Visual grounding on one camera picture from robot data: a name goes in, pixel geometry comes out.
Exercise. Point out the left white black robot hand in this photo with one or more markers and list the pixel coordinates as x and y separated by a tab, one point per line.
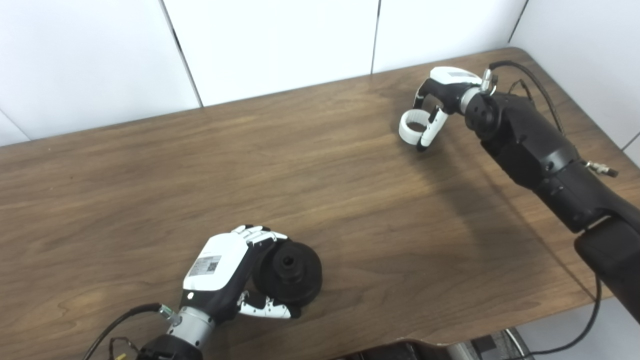
215	265

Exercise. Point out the round black stepped part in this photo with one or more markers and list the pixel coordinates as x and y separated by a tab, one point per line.
302	280

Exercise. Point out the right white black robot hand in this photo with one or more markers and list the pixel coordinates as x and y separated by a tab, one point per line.
452	80

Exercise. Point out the silver plug on right forearm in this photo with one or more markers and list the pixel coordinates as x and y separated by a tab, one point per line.
602	169

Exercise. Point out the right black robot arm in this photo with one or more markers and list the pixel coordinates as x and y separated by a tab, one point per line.
540	150

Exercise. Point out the gray black floor equipment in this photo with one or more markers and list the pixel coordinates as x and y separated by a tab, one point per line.
490	347

